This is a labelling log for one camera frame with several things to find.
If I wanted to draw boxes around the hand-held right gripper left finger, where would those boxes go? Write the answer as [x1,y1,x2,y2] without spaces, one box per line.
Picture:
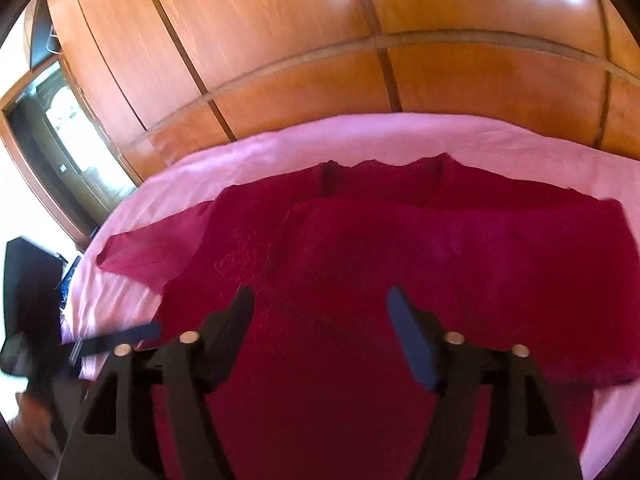
[57,286,256,480]

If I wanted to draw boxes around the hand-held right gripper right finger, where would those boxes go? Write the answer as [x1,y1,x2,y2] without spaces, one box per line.
[386,285,583,480]

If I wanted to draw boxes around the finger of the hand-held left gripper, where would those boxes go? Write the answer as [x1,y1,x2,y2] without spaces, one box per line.
[70,321,163,361]

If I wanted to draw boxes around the dark red towel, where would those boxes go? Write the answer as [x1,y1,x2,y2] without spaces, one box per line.
[95,155,640,480]

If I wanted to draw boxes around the person's left forearm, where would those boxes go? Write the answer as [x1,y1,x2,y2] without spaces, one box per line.
[10,390,63,466]

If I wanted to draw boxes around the wood-framed mirror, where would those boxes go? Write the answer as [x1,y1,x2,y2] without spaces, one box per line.
[0,55,141,251]

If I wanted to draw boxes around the pink bed sheet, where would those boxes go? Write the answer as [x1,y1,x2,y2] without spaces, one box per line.
[60,112,640,480]

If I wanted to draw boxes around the wooden wardrobe doors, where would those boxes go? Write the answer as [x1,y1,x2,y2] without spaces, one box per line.
[22,0,640,181]

